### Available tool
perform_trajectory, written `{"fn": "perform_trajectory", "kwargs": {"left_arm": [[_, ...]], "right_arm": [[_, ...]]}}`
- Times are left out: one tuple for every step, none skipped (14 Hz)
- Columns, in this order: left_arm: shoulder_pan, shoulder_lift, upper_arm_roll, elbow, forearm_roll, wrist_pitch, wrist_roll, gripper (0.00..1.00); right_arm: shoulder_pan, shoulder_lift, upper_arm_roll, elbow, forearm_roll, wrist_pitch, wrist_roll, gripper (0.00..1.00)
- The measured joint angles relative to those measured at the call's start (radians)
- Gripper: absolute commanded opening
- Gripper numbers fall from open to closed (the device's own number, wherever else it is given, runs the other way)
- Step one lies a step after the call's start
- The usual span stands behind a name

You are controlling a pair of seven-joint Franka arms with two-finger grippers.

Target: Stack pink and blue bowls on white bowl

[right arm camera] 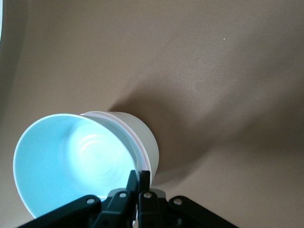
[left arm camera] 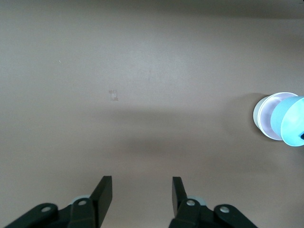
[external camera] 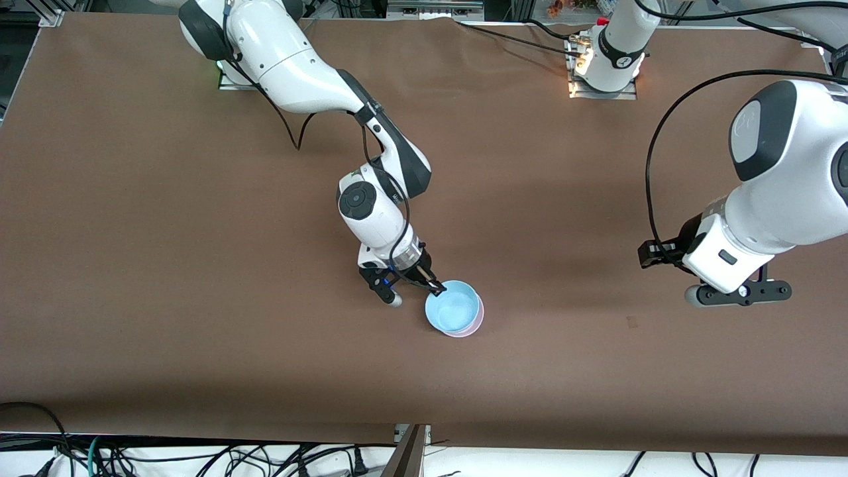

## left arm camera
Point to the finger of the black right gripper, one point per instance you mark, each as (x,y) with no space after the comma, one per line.
(302,136)

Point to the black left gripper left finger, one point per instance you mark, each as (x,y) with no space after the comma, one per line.
(102,204)

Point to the white bowl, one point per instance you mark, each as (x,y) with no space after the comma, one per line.
(256,114)

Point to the blue bowl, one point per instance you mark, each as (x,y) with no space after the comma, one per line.
(292,118)

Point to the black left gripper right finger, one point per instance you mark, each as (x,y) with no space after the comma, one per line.
(180,209)

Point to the brown table cover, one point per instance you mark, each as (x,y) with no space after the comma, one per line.
(142,71)

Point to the pink bowl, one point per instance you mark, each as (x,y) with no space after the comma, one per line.
(267,111)

